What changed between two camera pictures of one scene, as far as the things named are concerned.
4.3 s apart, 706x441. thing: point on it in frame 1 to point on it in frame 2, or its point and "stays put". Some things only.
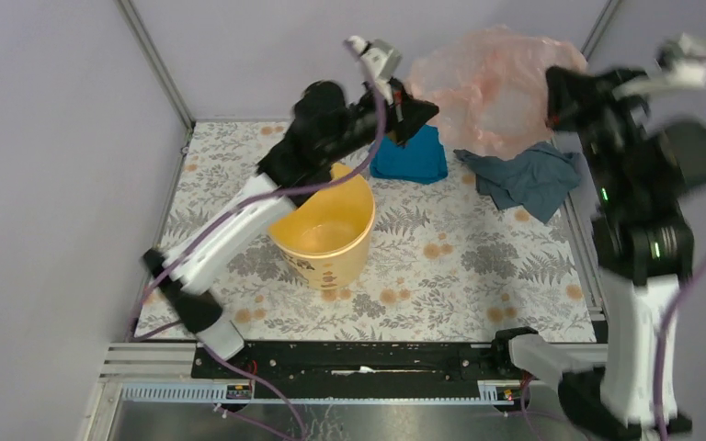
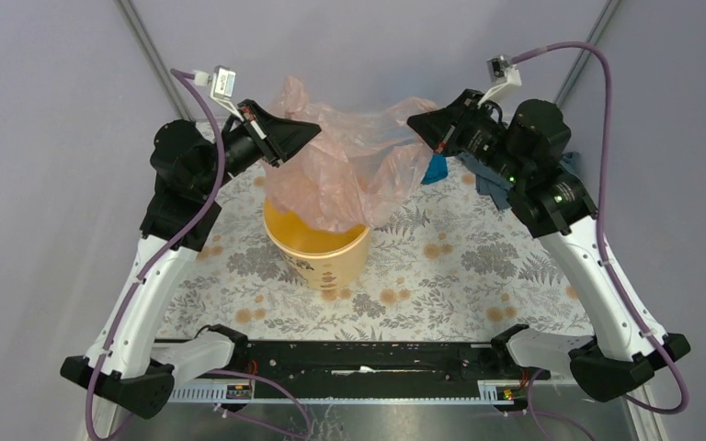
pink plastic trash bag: x=488 y=86 to x=362 y=170
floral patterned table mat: x=447 y=264 stays put
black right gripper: x=570 y=94 to x=438 y=127
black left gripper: x=415 y=113 to x=276 y=138
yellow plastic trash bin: x=325 y=241 stays put
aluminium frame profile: x=160 y=69 stays put
